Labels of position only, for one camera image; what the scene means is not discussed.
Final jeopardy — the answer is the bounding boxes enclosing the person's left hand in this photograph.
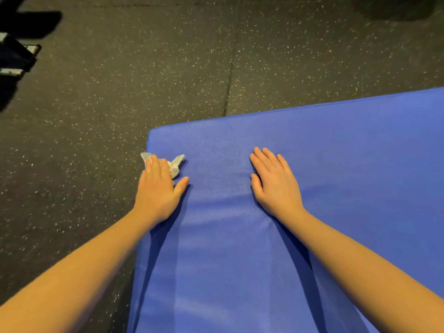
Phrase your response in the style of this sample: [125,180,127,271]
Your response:
[133,154,191,230]

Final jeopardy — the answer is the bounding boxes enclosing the person's right hand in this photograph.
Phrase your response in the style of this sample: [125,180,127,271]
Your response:
[249,146,306,223]

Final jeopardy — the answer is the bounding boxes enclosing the white wipe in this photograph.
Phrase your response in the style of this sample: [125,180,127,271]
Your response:
[140,152,186,181]

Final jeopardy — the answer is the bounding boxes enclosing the person's right forearm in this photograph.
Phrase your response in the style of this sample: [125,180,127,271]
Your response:
[277,207,444,333]

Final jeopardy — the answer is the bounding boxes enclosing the person's left forearm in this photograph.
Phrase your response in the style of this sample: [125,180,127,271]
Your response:
[0,209,163,333]

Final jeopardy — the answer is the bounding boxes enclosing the blue padded mat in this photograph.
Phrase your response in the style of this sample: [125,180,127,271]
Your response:
[126,87,444,333]

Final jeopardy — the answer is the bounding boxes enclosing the black equipment with white labels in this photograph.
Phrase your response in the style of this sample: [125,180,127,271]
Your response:
[0,30,42,79]

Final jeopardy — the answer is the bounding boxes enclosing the dark equipment base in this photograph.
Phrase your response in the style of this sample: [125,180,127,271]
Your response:
[350,0,438,22]

